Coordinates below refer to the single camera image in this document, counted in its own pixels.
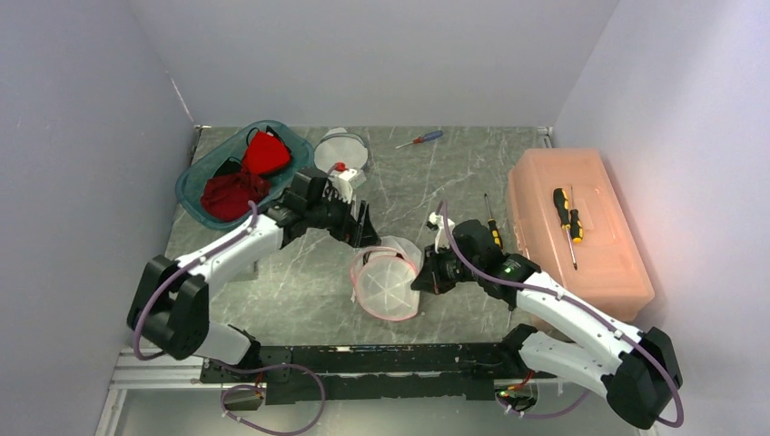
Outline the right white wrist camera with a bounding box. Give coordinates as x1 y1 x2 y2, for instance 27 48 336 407
426 212 455 253

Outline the teal plastic basin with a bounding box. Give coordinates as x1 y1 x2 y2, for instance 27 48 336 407
175 120 314 232

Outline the red-blue small screwdriver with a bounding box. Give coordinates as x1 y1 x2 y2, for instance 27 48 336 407
396 130 443 149

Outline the aluminium rail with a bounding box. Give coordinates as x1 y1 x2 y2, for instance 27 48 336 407
110 349 203 390

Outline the blue-trimmed white mesh laundry bag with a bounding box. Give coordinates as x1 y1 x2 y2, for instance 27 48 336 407
313 127 370 171

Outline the black bra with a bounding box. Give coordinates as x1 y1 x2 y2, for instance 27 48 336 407
213 156 244 177

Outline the dark red bra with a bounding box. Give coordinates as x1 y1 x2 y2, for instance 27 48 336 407
200 170 271 222

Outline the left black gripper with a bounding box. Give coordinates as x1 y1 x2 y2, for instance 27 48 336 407
306 188 380 248

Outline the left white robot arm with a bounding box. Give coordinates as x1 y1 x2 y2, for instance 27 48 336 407
127 165 380 382

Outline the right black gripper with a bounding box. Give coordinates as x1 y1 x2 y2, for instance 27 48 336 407
412 240 482 294

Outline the yellow-black screwdriver on table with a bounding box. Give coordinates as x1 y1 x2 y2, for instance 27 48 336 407
483 193 504 250

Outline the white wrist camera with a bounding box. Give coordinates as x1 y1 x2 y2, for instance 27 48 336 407
426 212 455 253
331 162 366 203

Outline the large yellow-black screwdriver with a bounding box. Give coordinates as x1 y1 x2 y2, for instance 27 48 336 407
553 188 571 232

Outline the pink-trimmed white mesh laundry bag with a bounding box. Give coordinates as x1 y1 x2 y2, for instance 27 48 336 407
349 236 422 322

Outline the orange translucent plastic box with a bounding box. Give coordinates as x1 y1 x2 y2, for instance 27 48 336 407
507 149 655 322

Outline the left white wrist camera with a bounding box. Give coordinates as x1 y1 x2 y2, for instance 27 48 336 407
331 162 366 203

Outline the black base frame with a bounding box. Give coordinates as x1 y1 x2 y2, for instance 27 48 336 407
200 342 529 405

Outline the green labelled small box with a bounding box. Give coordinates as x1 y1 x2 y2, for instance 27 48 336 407
233 263 259 282

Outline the medium yellow-black screwdriver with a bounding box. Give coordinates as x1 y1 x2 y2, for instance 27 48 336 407
569 207 584 270

